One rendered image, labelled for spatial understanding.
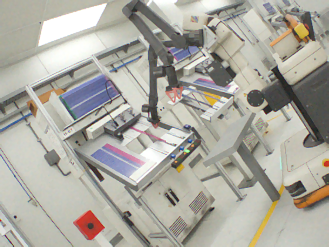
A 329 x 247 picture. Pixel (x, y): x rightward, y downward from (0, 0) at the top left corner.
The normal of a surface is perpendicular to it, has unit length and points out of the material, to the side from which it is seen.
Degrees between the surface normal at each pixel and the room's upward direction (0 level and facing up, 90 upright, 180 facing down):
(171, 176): 90
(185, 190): 90
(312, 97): 90
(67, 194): 90
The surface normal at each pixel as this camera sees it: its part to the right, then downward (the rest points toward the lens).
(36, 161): 0.50, -0.37
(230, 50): -0.37, 0.29
